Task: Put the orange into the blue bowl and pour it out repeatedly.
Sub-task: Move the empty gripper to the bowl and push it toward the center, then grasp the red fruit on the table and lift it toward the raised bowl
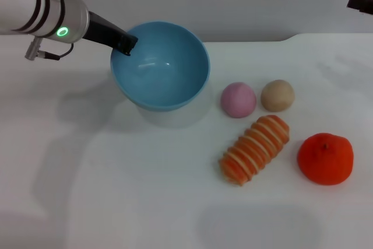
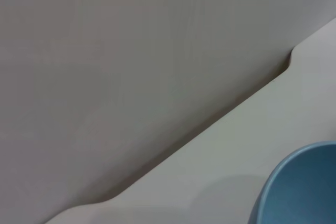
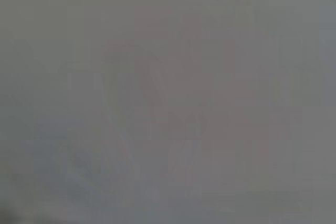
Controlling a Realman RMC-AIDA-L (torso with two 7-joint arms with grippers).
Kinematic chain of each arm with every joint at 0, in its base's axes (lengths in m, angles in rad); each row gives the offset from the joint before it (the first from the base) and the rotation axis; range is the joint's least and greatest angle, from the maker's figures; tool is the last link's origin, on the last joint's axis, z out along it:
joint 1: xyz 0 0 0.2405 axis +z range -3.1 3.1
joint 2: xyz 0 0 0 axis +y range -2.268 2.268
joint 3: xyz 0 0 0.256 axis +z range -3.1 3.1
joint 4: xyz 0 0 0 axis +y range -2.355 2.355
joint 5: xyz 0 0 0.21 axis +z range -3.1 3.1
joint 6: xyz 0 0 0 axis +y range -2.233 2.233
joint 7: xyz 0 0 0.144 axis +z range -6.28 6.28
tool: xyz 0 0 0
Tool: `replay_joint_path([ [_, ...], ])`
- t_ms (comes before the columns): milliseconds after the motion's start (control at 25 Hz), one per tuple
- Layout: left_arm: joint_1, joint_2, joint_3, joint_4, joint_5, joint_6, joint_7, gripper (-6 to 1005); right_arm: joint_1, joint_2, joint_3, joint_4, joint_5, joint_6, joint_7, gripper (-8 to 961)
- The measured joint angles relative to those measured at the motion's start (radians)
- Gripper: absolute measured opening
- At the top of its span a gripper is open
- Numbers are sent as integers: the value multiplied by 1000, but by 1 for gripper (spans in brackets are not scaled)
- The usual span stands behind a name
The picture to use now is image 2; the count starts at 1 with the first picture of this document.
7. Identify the blue plastic bowl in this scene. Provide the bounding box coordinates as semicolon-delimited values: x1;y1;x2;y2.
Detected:
250;141;336;224

